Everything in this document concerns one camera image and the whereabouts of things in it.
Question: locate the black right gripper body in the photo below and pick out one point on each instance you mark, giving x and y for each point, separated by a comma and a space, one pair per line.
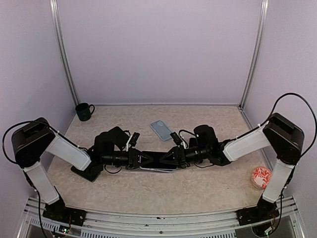
181, 150

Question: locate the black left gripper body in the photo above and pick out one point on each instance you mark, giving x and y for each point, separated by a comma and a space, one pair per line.
132, 158

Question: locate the white-edged black smartphone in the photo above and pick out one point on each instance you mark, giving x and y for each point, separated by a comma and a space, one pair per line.
156, 164

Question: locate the lavender phone case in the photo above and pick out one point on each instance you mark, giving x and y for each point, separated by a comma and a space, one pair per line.
158, 170

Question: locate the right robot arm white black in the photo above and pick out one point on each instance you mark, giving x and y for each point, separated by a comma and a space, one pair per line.
277, 133

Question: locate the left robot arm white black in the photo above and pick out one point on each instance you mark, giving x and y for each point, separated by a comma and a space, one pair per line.
37, 137

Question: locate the black phone case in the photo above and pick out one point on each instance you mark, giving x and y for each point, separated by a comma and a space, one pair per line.
193, 142

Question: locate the light blue phone case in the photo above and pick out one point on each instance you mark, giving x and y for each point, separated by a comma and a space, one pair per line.
161, 130

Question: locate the black smartphone on table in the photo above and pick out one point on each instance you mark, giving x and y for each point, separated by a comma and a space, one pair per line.
86, 174

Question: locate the dark green mug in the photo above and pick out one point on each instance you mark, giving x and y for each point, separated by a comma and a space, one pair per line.
84, 111

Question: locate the red white patterned dish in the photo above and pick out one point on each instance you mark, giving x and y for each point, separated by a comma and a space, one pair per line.
261, 177

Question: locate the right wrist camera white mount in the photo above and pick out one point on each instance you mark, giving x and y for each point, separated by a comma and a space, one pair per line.
178, 140

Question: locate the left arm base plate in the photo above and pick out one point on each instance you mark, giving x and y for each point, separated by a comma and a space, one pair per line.
61, 213

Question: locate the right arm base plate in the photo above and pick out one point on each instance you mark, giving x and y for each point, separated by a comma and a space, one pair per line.
257, 213

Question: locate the front aluminium rail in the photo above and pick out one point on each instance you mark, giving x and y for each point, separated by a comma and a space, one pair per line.
123, 216

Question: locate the left aluminium frame post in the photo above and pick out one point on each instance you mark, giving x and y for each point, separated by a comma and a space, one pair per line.
62, 51

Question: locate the aluminium frame post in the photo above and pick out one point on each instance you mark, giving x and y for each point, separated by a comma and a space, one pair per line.
256, 53
62, 51

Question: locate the right aluminium frame post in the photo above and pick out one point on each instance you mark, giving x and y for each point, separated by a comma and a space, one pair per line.
256, 53

